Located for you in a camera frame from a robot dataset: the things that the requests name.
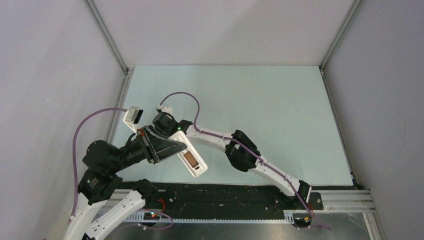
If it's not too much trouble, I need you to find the left electronics board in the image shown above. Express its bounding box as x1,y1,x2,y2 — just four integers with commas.
142,211,161,222

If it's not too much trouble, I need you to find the left aluminium frame post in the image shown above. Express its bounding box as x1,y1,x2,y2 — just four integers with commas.
82,0,130,75

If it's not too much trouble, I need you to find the aluminium frame post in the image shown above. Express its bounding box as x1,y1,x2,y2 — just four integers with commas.
82,0,130,75
319,0,366,72

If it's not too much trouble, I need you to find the right aluminium frame post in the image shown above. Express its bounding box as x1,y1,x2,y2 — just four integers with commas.
319,0,366,72

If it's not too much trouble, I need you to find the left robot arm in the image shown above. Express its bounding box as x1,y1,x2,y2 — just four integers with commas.
64,126,188,240

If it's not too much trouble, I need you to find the right electronics board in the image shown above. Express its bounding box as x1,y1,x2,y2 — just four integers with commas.
293,216,313,229

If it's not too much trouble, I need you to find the grey slotted cable duct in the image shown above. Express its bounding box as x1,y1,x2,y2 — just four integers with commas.
123,211,295,224

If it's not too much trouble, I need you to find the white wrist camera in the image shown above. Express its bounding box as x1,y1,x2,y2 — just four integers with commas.
156,104,174,116
122,106,144,134

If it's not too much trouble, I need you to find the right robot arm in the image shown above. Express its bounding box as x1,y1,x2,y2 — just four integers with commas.
152,112,312,209

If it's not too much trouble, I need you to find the electronics board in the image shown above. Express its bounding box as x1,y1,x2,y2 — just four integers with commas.
293,216,313,229
142,211,161,222

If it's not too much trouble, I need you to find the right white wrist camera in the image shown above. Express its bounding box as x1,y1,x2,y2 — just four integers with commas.
156,104,174,116

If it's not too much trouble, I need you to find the white remote control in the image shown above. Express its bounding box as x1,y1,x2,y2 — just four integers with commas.
168,130,208,178

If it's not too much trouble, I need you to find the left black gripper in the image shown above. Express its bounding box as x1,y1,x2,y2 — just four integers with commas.
109,123,189,172

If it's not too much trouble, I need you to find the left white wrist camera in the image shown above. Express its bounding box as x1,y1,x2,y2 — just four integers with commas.
122,106,144,134

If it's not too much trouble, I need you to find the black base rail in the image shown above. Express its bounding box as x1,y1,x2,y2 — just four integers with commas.
94,180,324,221

